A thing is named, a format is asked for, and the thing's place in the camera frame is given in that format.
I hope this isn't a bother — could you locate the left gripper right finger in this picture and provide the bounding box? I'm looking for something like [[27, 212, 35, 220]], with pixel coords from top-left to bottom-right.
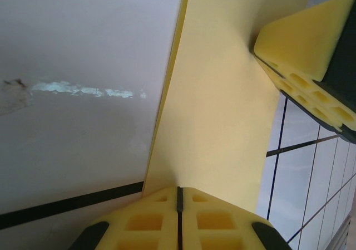
[[179, 187, 292, 250]]

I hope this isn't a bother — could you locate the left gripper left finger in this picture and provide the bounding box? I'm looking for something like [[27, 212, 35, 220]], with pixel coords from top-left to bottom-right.
[[69, 187, 180, 250]]

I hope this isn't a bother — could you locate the yellow paper sheet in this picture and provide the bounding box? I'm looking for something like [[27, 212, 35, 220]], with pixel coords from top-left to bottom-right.
[[141, 0, 314, 214]]

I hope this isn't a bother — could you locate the long aluminium mounting rail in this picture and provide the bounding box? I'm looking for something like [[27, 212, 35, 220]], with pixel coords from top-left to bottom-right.
[[319, 215, 356, 250]]

